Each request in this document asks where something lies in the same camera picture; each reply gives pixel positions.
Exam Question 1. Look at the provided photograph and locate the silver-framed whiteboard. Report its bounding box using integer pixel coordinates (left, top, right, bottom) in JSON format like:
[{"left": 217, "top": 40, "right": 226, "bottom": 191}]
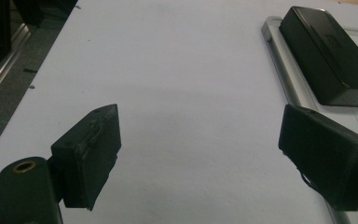
[{"left": 260, "top": 15, "right": 358, "bottom": 224}]

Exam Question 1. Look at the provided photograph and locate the black stand leg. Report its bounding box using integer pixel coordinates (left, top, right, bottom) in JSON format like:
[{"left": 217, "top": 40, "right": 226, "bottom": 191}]
[{"left": 0, "top": 0, "right": 13, "bottom": 65}]

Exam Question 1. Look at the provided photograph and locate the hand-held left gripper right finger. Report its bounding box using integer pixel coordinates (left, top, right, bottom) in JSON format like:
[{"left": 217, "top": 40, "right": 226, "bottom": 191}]
[{"left": 278, "top": 104, "right": 358, "bottom": 213}]

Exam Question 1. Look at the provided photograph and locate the black whiteboard eraser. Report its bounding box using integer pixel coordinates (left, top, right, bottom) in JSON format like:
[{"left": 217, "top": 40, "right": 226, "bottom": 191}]
[{"left": 278, "top": 6, "right": 358, "bottom": 108}]

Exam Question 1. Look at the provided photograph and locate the aluminium floor rail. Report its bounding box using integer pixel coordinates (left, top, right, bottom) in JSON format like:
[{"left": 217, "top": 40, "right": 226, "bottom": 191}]
[{"left": 0, "top": 22, "right": 33, "bottom": 112}]

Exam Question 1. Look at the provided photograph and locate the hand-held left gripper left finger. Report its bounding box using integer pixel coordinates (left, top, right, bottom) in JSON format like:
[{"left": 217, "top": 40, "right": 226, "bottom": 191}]
[{"left": 50, "top": 104, "right": 122, "bottom": 212}]

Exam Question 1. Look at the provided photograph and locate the white table cover sheet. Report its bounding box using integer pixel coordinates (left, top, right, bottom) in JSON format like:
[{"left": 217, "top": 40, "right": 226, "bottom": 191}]
[{"left": 0, "top": 0, "right": 358, "bottom": 224}]

